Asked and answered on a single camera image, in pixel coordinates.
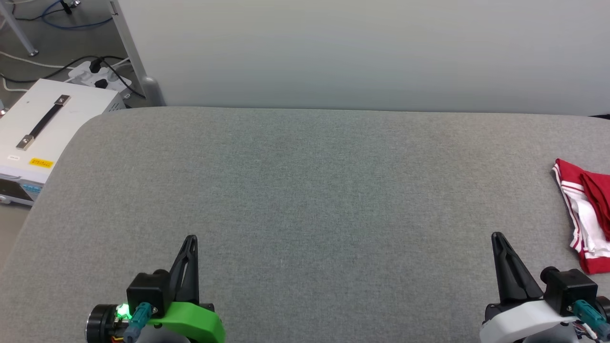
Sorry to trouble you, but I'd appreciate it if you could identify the white cable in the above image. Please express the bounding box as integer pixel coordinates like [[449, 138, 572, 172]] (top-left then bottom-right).
[[0, 50, 72, 70]]

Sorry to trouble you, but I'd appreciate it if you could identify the blue cable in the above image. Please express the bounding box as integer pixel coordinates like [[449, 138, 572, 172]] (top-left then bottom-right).
[[41, 0, 115, 30]]

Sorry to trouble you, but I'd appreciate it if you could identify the white device with handle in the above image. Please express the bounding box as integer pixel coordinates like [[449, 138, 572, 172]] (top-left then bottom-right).
[[0, 79, 127, 206]]

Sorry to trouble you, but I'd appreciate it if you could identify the black device handle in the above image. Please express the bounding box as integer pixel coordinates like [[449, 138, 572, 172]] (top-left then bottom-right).
[[16, 95, 71, 151]]

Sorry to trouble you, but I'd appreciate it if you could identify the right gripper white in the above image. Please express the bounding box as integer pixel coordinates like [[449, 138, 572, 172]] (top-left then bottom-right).
[[479, 232, 578, 343]]

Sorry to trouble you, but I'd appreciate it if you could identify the left black cylinder green light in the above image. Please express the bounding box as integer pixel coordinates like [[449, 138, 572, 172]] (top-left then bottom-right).
[[85, 303, 134, 343]]

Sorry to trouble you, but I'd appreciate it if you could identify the white partition support post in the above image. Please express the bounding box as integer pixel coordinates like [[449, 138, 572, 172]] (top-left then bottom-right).
[[109, 0, 166, 107]]

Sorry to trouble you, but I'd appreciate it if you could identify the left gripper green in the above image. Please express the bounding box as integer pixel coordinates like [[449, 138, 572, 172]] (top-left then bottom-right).
[[145, 234, 226, 343]]

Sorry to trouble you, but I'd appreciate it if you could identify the white power strip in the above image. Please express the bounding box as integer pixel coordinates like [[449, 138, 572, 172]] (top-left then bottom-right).
[[67, 60, 133, 101]]

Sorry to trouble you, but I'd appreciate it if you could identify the grey metal frame leg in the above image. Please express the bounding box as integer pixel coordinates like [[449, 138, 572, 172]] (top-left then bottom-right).
[[0, 0, 40, 57]]

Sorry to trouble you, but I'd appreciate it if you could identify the black power plug cable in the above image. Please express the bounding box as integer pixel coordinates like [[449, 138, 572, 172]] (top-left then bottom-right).
[[42, 56, 128, 81], [94, 60, 146, 100]]

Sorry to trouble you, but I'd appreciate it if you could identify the right teal camera plug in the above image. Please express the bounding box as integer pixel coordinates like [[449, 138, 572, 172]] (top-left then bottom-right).
[[572, 300, 610, 336]]

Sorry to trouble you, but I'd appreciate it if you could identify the teal camera plug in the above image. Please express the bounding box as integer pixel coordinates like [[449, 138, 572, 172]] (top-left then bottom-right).
[[572, 300, 610, 336], [123, 303, 153, 343]]

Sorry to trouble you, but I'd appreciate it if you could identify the red and white garment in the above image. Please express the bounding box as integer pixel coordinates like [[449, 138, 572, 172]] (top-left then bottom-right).
[[552, 158, 610, 276]]

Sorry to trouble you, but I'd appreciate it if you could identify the left teal camera plug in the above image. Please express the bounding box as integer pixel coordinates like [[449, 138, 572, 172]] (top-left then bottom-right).
[[123, 303, 153, 343]]

